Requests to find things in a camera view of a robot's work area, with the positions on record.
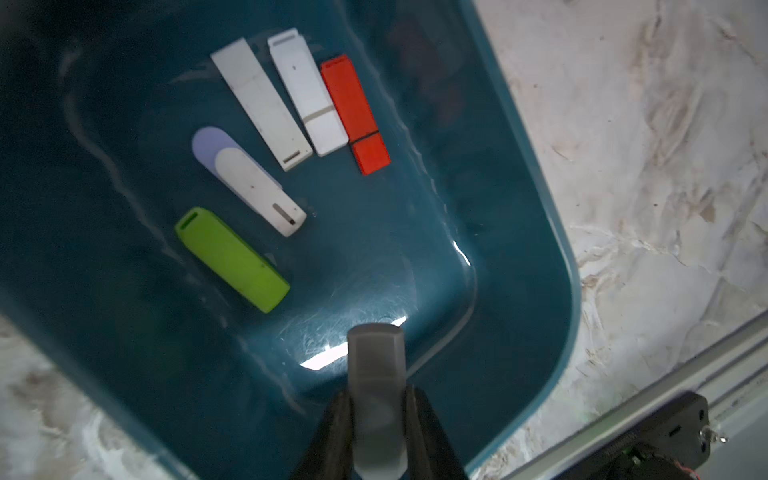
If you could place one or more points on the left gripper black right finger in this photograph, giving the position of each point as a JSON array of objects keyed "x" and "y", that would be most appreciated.
[{"x": 429, "y": 451}]

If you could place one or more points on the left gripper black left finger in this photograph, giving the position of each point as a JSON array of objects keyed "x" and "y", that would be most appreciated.
[{"x": 329, "y": 454}]

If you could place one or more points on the grey usb flash drive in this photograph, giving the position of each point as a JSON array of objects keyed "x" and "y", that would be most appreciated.
[{"x": 376, "y": 383}]

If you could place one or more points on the green usb flash drive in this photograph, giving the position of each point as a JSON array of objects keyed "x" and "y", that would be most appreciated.
[{"x": 224, "y": 252}]

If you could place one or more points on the teal plastic storage box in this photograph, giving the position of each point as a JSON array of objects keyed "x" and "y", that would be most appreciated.
[{"x": 458, "y": 238}]

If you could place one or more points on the white lavender usb flash drive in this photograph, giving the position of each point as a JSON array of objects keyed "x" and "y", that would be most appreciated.
[{"x": 247, "y": 179}]

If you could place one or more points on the red usb flash drive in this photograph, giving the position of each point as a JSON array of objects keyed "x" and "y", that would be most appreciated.
[{"x": 351, "y": 103}]

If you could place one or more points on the white usb drive with loop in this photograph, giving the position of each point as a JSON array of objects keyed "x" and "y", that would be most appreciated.
[{"x": 308, "y": 92}]

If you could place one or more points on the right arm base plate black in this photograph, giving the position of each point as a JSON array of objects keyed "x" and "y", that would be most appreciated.
[{"x": 670, "y": 443}]

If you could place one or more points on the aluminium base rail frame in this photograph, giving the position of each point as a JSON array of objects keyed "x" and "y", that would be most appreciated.
[{"x": 713, "y": 374}]

